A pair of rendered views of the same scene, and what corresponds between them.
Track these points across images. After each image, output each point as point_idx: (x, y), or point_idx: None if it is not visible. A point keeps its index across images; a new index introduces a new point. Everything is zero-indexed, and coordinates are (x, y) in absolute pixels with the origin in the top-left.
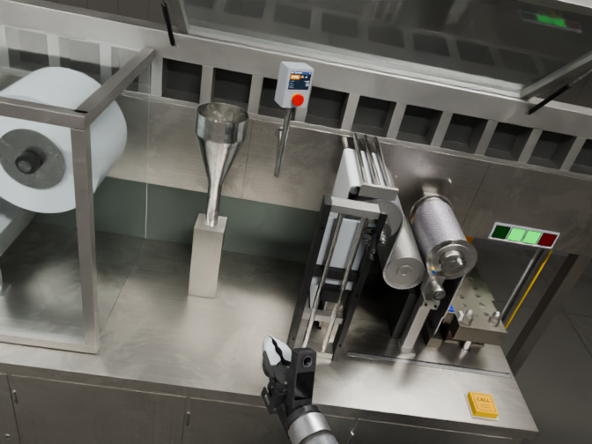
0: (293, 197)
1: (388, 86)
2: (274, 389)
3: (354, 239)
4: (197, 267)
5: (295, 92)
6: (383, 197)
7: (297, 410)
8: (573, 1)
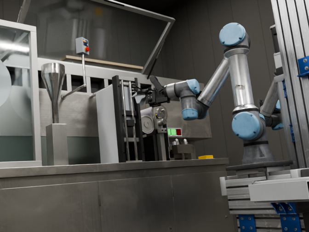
0: (77, 130)
1: (99, 72)
2: (150, 96)
3: (128, 95)
4: (57, 149)
5: (85, 47)
6: (128, 84)
7: (164, 85)
8: (152, 13)
